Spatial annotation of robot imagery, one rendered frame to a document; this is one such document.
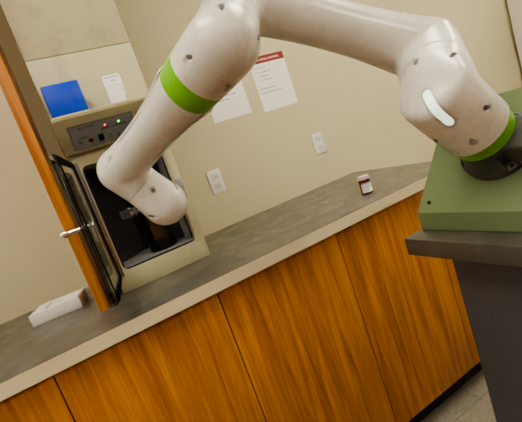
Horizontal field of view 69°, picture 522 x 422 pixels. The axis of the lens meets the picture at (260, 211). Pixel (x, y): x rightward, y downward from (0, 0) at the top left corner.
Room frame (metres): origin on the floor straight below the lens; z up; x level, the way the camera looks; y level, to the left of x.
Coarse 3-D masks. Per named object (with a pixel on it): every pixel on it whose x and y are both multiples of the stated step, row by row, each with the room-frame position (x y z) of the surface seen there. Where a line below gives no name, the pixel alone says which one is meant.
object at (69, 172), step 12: (60, 168) 0.95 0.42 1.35; (60, 180) 0.91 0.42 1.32; (72, 180) 1.06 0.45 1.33; (72, 204) 0.91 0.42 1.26; (84, 204) 1.08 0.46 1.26; (84, 216) 1.00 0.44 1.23; (96, 228) 1.14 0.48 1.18; (96, 252) 0.95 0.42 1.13; (108, 252) 1.17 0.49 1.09; (96, 264) 0.91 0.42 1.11; (108, 264) 1.06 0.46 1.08; (108, 288) 0.91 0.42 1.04
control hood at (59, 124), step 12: (144, 96) 1.22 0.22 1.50; (96, 108) 1.16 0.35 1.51; (108, 108) 1.18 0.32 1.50; (120, 108) 1.20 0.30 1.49; (132, 108) 1.22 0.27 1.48; (60, 120) 1.13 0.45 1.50; (72, 120) 1.14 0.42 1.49; (84, 120) 1.16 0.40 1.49; (96, 120) 1.18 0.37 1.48; (60, 132) 1.14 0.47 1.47; (60, 144) 1.17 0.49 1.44; (72, 144) 1.18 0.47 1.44; (108, 144) 1.25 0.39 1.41
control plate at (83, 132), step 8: (128, 112) 1.22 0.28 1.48; (104, 120) 1.19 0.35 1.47; (112, 120) 1.21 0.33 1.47; (120, 120) 1.22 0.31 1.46; (128, 120) 1.23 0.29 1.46; (72, 128) 1.15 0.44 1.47; (80, 128) 1.17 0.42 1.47; (88, 128) 1.18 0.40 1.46; (96, 128) 1.19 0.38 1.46; (104, 128) 1.21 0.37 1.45; (112, 128) 1.22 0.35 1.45; (120, 128) 1.24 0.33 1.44; (72, 136) 1.17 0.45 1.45; (80, 136) 1.18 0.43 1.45; (88, 136) 1.20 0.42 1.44; (96, 136) 1.21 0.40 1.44; (104, 136) 1.22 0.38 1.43; (112, 136) 1.24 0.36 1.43; (88, 144) 1.21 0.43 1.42; (96, 144) 1.23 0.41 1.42
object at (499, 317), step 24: (456, 264) 0.80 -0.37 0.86; (480, 264) 0.75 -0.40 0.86; (480, 288) 0.76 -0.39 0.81; (504, 288) 0.71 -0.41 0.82; (480, 312) 0.77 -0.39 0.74; (504, 312) 0.72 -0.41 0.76; (480, 336) 0.79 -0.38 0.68; (504, 336) 0.74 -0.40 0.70; (480, 360) 0.80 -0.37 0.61; (504, 360) 0.75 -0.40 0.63; (504, 384) 0.76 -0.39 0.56; (504, 408) 0.78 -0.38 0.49
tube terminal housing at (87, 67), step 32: (32, 64) 1.23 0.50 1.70; (64, 64) 1.26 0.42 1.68; (96, 64) 1.30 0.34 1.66; (128, 64) 1.33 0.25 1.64; (96, 96) 1.28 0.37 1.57; (128, 96) 1.32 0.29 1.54; (96, 160) 1.25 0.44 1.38; (192, 224) 1.34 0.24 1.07; (160, 256) 1.28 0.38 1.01; (192, 256) 1.32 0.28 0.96; (128, 288) 1.23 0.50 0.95
